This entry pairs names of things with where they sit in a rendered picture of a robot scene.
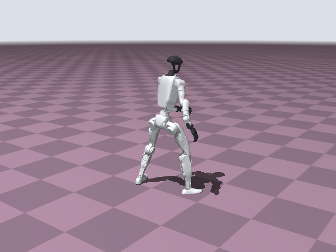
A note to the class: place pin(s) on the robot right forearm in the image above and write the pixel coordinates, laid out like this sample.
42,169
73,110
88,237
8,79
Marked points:
185,112

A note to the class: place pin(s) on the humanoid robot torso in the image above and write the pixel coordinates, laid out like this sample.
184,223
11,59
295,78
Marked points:
167,98

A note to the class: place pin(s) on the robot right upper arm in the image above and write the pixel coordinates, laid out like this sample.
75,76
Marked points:
180,85

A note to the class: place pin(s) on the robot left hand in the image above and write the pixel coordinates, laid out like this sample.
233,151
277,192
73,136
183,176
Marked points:
179,109

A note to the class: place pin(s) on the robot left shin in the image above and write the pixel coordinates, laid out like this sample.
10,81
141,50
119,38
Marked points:
144,162

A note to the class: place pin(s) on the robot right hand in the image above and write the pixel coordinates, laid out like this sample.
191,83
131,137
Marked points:
193,131

